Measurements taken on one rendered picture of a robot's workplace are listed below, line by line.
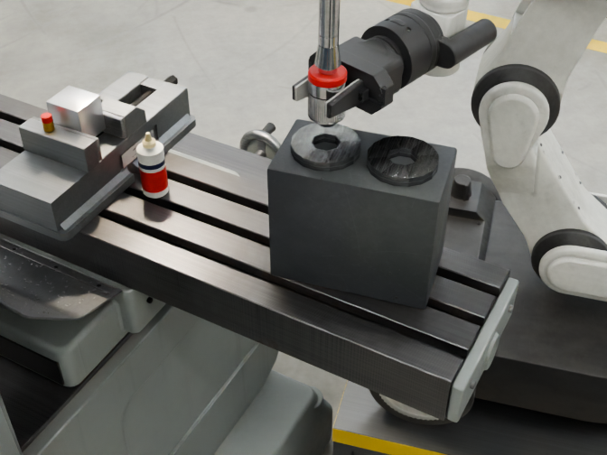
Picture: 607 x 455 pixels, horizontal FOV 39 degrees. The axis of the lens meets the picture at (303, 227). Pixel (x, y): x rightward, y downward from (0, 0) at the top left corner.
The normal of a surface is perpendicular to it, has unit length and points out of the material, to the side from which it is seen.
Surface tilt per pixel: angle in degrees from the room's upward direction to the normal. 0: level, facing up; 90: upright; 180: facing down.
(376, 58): 1
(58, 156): 90
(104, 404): 90
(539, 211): 90
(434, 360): 0
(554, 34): 90
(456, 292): 0
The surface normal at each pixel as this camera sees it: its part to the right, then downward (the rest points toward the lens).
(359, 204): -0.31, 0.62
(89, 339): 0.88, 0.32
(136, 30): 0.00, -0.76
